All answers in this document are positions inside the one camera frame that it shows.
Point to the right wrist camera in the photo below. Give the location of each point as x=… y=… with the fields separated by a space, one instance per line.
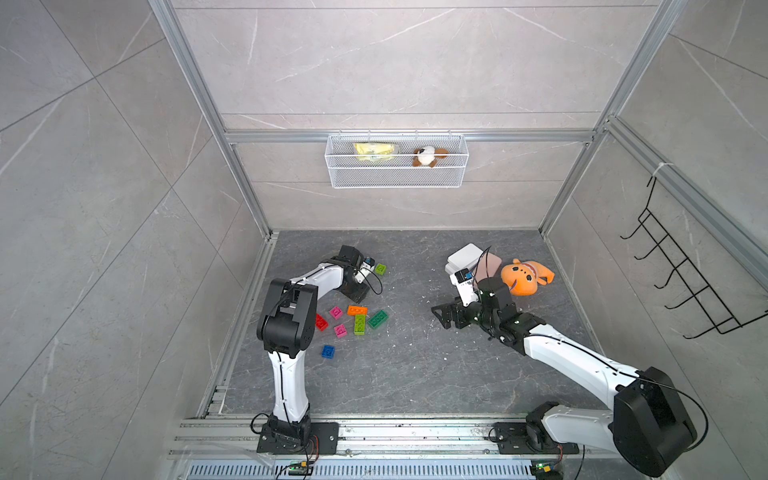
x=463 y=280

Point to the pink rectangular box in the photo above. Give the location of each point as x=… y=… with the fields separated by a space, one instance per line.
x=487 y=266

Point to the lime green long brick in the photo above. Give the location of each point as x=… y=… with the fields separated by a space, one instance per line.
x=359 y=324

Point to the orange plush toy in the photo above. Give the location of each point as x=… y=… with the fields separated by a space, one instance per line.
x=523 y=278

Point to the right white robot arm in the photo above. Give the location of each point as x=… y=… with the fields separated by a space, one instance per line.
x=644 y=419

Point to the aluminium mounting rail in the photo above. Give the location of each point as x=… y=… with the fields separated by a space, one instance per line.
x=360 y=436

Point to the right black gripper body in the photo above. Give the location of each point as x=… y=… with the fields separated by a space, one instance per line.
x=463 y=315

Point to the yellow packet in basket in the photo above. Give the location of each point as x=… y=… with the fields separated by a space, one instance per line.
x=373 y=152

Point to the red lego brick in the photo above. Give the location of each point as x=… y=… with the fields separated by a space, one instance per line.
x=321 y=323

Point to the upper magenta lego brick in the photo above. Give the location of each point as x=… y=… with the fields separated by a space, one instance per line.
x=336 y=312

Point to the brown white plush toy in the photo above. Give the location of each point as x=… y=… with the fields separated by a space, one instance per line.
x=428 y=156

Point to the black wall hook rack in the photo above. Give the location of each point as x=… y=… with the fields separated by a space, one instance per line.
x=697 y=289

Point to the lower magenta lego brick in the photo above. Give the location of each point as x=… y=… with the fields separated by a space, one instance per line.
x=340 y=331

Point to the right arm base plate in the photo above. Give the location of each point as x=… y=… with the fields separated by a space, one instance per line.
x=520 y=438

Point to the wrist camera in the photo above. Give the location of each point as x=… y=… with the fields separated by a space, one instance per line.
x=463 y=280
x=365 y=268

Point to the blue lego brick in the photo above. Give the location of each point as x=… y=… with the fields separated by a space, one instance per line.
x=328 y=352

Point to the white rectangular box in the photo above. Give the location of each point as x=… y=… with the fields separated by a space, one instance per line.
x=464 y=258

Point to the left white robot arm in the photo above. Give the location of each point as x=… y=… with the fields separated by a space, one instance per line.
x=286 y=328

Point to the magenta lego brick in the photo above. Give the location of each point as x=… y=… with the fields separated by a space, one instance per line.
x=340 y=331
x=336 y=312

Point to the dark green lego brick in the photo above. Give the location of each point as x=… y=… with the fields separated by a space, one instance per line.
x=378 y=319

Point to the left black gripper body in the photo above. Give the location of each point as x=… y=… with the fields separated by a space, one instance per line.
x=357 y=292

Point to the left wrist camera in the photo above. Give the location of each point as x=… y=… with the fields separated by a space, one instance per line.
x=365 y=268

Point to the orange lego brick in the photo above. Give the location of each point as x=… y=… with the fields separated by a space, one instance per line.
x=354 y=310

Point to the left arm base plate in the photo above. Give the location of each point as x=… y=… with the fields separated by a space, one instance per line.
x=315 y=438

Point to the white wire basket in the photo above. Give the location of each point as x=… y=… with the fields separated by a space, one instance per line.
x=346 y=172

